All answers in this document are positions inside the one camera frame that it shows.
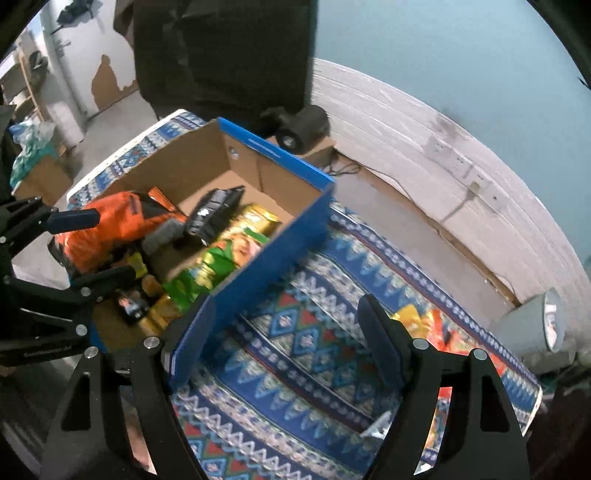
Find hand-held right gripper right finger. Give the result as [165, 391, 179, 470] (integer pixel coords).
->
[358, 295, 532, 480]

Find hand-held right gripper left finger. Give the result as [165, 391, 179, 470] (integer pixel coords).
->
[41, 295, 218, 480]

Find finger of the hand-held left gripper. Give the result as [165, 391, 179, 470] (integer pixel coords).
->
[0, 264, 137, 337]
[0, 196, 101, 259]

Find black yellow snack packet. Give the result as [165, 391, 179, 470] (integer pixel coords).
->
[115, 288, 153, 324]

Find orange silver snack packet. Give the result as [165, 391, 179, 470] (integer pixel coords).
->
[48, 191, 185, 273]

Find green snack packet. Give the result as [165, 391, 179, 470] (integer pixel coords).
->
[164, 228, 271, 310]

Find blue cardboard box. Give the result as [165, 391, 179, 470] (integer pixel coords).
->
[88, 117, 335, 393]

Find brown cardboard box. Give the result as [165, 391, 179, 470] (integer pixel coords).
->
[14, 154, 75, 204]

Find teal plastic bag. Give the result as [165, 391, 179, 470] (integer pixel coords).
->
[9, 122, 61, 185]

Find patterned blue tablecloth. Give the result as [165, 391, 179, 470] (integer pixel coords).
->
[67, 111, 543, 480]

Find white sack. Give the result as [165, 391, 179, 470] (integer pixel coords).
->
[44, 99, 86, 144]

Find wooden shelf rack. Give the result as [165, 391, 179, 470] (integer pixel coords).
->
[0, 46, 51, 121]

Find light blue trash bin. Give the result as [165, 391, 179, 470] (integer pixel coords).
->
[489, 287, 566, 358]

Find person in dark clothes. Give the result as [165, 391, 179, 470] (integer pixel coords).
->
[115, 0, 319, 134]

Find grey plug cable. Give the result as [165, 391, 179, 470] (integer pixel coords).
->
[445, 182, 481, 227]

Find black floor cables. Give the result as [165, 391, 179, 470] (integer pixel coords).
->
[323, 154, 407, 195]

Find black camera on box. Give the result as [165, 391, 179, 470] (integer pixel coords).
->
[261, 105, 329, 153]

